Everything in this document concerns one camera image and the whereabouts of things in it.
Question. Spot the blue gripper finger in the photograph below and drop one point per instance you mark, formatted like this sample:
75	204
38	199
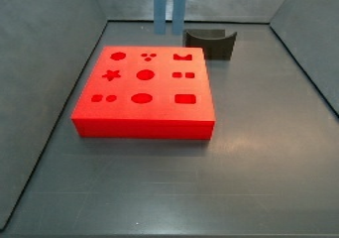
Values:
159	16
178	16

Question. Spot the black curved holder block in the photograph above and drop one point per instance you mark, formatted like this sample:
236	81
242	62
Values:
216	41

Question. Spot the red shape-sorter block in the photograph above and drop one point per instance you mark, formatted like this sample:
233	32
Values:
147	92

